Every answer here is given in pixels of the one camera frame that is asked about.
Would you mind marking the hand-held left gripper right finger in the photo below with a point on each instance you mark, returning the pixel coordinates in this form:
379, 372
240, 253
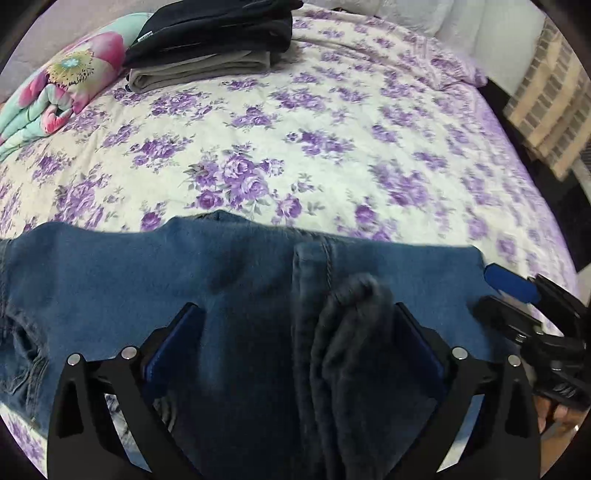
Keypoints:
422, 344

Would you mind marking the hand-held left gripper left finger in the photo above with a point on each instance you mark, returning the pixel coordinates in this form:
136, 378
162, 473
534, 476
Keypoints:
173, 344

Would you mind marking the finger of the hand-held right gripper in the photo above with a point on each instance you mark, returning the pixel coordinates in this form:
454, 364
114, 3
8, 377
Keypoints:
508, 318
510, 281

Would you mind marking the blue denim pants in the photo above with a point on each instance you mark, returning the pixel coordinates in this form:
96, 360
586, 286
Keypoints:
258, 332

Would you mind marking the folded grey pants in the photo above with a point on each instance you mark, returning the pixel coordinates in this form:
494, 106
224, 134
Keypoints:
198, 69

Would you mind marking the folded black pants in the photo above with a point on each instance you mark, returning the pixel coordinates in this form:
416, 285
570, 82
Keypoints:
217, 27

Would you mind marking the person's right hand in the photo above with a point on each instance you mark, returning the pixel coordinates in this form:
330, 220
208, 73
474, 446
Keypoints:
554, 413

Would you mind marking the beige striped curtain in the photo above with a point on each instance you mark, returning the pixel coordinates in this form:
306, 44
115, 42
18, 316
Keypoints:
549, 101

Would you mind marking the purple floral bed sheet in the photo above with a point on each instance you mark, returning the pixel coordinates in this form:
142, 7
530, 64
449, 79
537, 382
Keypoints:
323, 152

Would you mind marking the white lace pillow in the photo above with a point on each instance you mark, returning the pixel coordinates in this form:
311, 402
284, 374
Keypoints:
415, 14

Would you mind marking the folded floral blanket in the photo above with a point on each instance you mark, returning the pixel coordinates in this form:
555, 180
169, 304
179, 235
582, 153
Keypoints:
60, 78

